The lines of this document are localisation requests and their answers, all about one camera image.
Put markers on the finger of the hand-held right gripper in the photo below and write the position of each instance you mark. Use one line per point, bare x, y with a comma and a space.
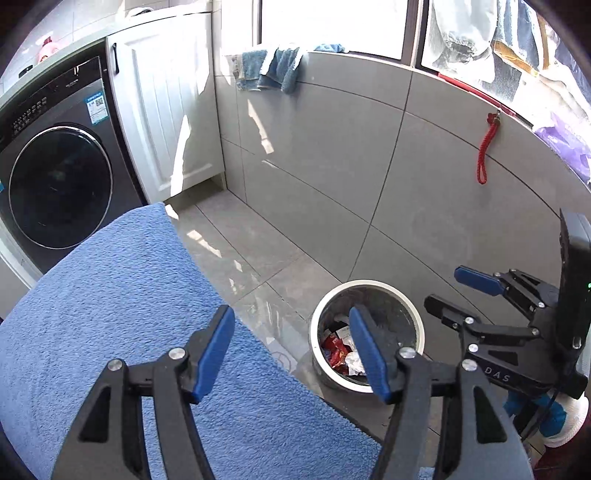
450, 316
475, 279

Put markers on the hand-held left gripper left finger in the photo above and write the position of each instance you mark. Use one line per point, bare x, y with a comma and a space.
212, 353

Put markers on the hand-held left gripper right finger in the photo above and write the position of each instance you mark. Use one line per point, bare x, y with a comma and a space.
369, 355

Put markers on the red snack wrapper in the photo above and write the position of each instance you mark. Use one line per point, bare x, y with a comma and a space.
334, 350

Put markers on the round white rim trash bin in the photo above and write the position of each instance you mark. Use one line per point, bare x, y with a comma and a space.
397, 309

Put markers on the blue towel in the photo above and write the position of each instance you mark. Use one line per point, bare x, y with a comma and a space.
115, 286

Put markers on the purple plastic bag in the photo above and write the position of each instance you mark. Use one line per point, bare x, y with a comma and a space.
565, 143

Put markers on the dark grey washing machine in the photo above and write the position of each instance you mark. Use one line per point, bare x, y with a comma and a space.
60, 184

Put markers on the hanging denim garment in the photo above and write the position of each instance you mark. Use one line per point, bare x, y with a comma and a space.
519, 41

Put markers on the white cabinet door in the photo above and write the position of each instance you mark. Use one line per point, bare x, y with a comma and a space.
166, 115

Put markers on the hanging white garment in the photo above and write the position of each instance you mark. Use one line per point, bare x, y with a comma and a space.
457, 27

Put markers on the small bright blue cloth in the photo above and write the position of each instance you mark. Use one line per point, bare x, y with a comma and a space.
330, 47

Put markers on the blue fluffy rag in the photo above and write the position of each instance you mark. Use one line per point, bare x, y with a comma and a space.
284, 67

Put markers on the faded blue rag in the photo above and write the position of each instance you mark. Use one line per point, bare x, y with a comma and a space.
249, 69

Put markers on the white countertop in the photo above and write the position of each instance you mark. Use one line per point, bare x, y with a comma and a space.
69, 44

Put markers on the pink detergent bottle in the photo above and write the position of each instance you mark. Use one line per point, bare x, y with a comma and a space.
48, 50

